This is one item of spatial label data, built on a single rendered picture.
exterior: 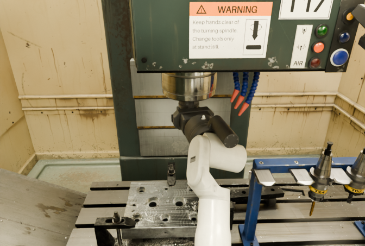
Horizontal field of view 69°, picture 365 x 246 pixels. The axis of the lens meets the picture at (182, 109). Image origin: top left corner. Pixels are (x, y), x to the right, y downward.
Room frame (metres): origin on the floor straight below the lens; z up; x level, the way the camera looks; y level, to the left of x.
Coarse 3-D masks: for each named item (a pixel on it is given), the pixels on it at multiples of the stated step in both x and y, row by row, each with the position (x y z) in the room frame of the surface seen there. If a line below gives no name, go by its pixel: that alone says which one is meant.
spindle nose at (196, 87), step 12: (216, 72) 0.70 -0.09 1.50; (168, 84) 0.68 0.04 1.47; (180, 84) 0.66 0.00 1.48; (192, 84) 0.65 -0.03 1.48; (204, 84) 0.66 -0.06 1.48; (216, 84) 0.71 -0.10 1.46; (168, 96) 0.68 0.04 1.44; (180, 96) 0.66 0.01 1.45; (192, 96) 0.66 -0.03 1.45; (204, 96) 0.67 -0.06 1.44
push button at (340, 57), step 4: (336, 52) 0.53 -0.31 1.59; (340, 52) 0.53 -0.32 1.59; (344, 52) 0.53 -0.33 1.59; (336, 56) 0.53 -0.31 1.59; (340, 56) 0.53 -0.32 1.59; (344, 56) 0.53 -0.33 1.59; (332, 60) 0.53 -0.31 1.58; (336, 60) 0.53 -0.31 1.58; (340, 60) 0.53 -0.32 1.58; (344, 60) 0.53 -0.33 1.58; (336, 64) 0.53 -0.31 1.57; (340, 64) 0.53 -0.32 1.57
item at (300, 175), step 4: (292, 168) 0.65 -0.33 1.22; (296, 168) 0.65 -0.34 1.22; (300, 168) 0.65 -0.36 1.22; (304, 168) 0.65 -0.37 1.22; (292, 172) 0.63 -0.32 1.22; (296, 172) 0.63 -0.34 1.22; (300, 172) 0.63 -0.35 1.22; (304, 172) 0.63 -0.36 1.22; (308, 172) 0.63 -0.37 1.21; (296, 176) 0.61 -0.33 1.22; (300, 176) 0.61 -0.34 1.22; (304, 176) 0.61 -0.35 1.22; (308, 176) 0.61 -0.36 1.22; (296, 180) 0.59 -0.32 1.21; (300, 180) 0.59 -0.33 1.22; (304, 180) 0.59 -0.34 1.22; (308, 180) 0.59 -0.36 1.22; (312, 180) 0.59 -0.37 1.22; (300, 184) 0.58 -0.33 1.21; (304, 184) 0.58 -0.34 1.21; (308, 184) 0.58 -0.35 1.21
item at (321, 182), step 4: (312, 168) 0.63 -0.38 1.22; (312, 172) 0.62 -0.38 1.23; (312, 176) 0.61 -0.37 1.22; (316, 176) 0.60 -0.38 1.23; (332, 176) 0.60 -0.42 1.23; (316, 180) 0.59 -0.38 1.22; (320, 180) 0.59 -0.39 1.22; (324, 180) 0.58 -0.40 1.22; (328, 180) 0.59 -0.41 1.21; (332, 180) 0.59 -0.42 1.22; (316, 184) 0.59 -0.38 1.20; (320, 184) 0.59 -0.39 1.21; (324, 184) 0.59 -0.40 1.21; (328, 184) 0.59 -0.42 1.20
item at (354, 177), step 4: (348, 168) 0.63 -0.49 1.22; (348, 172) 0.62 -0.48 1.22; (352, 176) 0.60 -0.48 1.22; (356, 176) 0.60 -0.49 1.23; (360, 176) 0.60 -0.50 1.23; (356, 180) 0.59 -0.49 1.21; (360, 180) 0.59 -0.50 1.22; (364, 180) 0.59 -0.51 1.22; (356, 184) 0.59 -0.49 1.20; (360, 184) 0.59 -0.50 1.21
